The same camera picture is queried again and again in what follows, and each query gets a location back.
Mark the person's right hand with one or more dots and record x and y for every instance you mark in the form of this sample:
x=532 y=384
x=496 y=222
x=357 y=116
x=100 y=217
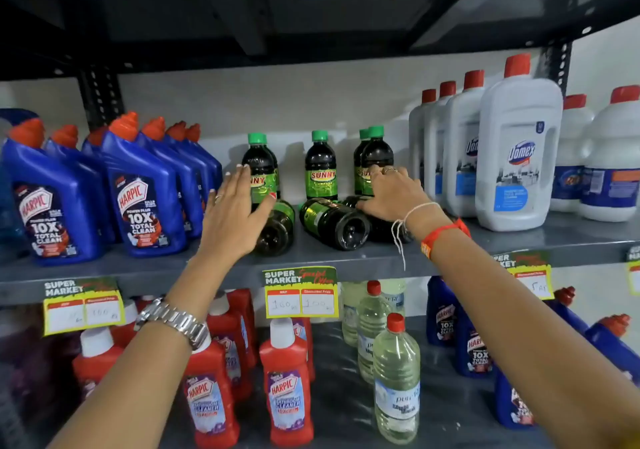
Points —
x=400 y=198

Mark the person's left hand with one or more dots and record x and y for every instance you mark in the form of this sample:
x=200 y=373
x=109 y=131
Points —
x=230 y=223

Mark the black green-capped bottle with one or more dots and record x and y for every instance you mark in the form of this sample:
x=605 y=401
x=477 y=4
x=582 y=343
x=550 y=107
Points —
x=385 y=231
x=275 y=236
x=335 y=221

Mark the row of black bottles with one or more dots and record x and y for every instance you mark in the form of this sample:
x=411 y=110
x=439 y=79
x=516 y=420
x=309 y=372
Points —
x=320 y=168

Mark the grey metal shelf rack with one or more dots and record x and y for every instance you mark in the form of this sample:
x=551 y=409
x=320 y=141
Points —
x=150 y=268

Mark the person's right forearm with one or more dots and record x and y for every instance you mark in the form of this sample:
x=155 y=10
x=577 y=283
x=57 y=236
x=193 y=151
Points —
x=525 y=343

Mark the person's left forearm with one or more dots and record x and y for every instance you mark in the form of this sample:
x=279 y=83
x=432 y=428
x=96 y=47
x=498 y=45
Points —
x=140 y=388

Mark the white jug bottle red cap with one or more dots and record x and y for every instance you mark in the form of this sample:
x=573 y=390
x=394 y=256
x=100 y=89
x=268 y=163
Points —
x=520 y=163
x=416 y=138
x=462 y=163
x=434 y=153

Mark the blue spray bottle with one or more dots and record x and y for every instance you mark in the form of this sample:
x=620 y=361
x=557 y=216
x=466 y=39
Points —
x=17 y=114
x=5 y=213

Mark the red wristband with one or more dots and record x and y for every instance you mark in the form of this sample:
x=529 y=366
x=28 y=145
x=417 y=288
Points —
x=435 y=236

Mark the row of blue cleaner bottles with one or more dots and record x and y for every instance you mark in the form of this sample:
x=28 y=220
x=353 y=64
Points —
x=145 y=203
x=472 y=353

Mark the yellow green price tag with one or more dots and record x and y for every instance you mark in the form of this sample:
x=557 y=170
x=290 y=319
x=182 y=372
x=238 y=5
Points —
x=634 y=273
x=300 y=298
x=535 y=278
x=85 y=313

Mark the silver metal wristwatch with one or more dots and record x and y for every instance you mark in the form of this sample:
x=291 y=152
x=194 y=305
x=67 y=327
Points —
x=175 y=321

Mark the row of red cleaner bottles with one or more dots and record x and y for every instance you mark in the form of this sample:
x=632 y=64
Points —
x=287 y=378

